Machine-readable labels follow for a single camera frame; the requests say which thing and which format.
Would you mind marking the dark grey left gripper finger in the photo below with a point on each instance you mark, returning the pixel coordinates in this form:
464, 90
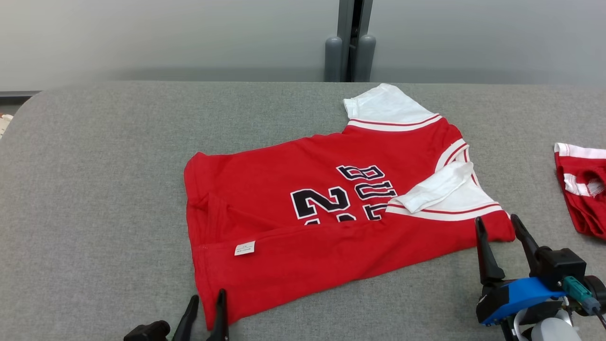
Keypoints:
220, 322
187, 322

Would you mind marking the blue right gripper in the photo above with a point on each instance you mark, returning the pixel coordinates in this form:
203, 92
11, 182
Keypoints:
516, 296

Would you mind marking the red Bulls shorts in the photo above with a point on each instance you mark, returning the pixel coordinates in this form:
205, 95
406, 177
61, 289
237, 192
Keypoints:
582, 208

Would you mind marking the red white Bulls jersey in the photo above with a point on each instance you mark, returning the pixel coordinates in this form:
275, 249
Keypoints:
284, 189

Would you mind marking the cream coloured object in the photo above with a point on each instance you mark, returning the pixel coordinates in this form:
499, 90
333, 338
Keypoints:
4, 125

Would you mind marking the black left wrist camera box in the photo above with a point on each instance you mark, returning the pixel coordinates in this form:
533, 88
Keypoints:
147, 331

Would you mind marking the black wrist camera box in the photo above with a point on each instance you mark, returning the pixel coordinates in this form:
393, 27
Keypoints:
147, 331
561, 267

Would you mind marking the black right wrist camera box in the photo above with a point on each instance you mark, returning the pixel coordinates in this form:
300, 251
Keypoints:
561, 267

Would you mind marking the grey metal frame post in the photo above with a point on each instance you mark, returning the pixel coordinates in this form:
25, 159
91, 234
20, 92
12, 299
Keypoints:
350, 47

